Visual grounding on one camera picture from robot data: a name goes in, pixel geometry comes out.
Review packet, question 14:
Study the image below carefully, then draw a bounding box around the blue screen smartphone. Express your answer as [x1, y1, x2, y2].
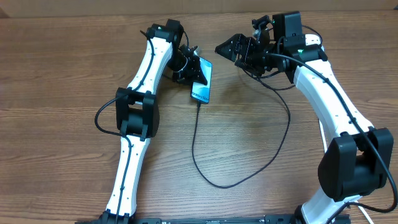
[191, 57, 213, 103]

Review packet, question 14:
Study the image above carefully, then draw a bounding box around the black USB charging cable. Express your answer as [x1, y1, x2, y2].
[191, 24, 323, 190]

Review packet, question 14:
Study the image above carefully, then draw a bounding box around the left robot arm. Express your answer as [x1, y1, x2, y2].
[97, 19, 213, 223]

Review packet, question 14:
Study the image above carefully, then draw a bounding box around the white power strip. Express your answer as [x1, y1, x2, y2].
[305, 34, 321, 45]

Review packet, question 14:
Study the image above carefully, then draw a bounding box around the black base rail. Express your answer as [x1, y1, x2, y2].
[75, 214, 351, 224]

